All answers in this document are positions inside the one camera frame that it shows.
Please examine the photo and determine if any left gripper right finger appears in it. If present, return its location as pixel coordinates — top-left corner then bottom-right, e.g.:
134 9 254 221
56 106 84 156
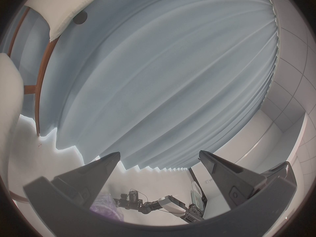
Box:
199 150 267 211

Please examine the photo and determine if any crumpled black plastic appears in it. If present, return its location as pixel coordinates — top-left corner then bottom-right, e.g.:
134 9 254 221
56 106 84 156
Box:
189 203 204 215

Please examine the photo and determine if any pale blue curtain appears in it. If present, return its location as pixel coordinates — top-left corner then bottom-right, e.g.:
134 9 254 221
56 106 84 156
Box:
5 0 280 171

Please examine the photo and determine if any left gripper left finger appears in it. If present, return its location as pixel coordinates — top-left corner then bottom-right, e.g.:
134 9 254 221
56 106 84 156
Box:
51 152 121 208

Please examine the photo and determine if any white cushioned wooden chair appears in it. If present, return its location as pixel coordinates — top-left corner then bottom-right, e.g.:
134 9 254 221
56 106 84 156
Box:
0 0 110 204

